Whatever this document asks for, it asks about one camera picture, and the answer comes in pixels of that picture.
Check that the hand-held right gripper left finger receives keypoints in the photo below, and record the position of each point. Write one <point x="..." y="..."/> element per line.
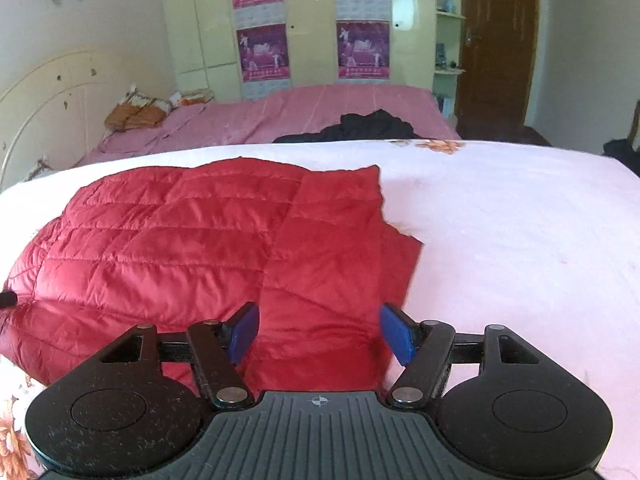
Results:
<point x="245" y="334"/>

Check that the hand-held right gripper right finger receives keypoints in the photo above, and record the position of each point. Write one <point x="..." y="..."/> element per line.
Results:
<point x="398" y="334"/>

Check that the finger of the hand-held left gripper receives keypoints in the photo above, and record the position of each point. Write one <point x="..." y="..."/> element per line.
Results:
<point x="7" y="299"/>

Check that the red down jacket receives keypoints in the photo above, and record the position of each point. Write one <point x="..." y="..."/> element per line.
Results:
<point x="175" y="240"/>

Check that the white floral bed sheet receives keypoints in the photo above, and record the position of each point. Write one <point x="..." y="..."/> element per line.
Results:
<point x="500" y="235"/>

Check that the cream curved headboard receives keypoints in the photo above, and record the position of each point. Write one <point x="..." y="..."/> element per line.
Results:
<point x="55" y="105"/>

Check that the dark cloth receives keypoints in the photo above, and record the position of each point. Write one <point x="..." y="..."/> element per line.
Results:
<point x="370" y="125"/>

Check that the pink bedspread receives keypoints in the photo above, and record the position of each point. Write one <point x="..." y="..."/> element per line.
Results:
<point x="280" y="115"/>

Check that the small patterned pillow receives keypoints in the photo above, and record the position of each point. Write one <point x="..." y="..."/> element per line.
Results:
<point x="192" y="97"/>

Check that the cream corner shelf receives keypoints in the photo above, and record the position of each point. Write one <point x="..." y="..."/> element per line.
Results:
<point x="447" y="80"/>

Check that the black bag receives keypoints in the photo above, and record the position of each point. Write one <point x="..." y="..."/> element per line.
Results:
<point x="622" y="155"/>

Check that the cream wardrobe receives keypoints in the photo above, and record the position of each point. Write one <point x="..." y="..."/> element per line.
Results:
<point x="310" y="35"/>

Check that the brown wooden door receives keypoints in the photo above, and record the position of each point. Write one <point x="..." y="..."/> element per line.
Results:
<point x="500" y="45"/>

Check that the wooden chair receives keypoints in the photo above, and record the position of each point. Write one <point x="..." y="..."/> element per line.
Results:
<point x="635" y="127"/>

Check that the small blue shelf item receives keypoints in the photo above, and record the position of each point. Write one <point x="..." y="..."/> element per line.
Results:
<point x="447" y="5"/>

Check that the purple wall poster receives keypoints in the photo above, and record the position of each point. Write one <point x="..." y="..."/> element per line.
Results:
<point x="264" y="54"/>
<point x="363" y="51"/>

